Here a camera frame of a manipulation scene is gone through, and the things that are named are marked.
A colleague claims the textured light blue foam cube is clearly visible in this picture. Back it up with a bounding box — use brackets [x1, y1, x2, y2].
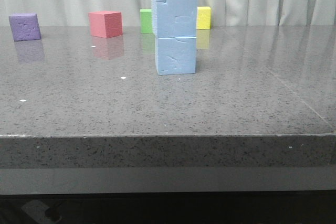
[151, 0, 197, 38]

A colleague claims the smooth light blue foam cube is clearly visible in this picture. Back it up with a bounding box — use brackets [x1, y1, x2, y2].
[155, 37, 196, 75]

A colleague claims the yellow foam cube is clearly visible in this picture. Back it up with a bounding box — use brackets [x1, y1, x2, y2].
[196, 6, 211, 30]

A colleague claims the green foam cube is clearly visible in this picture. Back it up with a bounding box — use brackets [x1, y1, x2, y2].
[140, 9, 153, 34]

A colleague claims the red foam cube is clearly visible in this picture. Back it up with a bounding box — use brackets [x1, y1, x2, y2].
[88, 10, 123, 38]

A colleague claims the purple foam cube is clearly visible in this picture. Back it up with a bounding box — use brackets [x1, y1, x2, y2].
[9, 13, 41, 41]

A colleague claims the white power strip under table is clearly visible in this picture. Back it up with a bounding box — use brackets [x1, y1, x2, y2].
[21, 200, 62, 223]

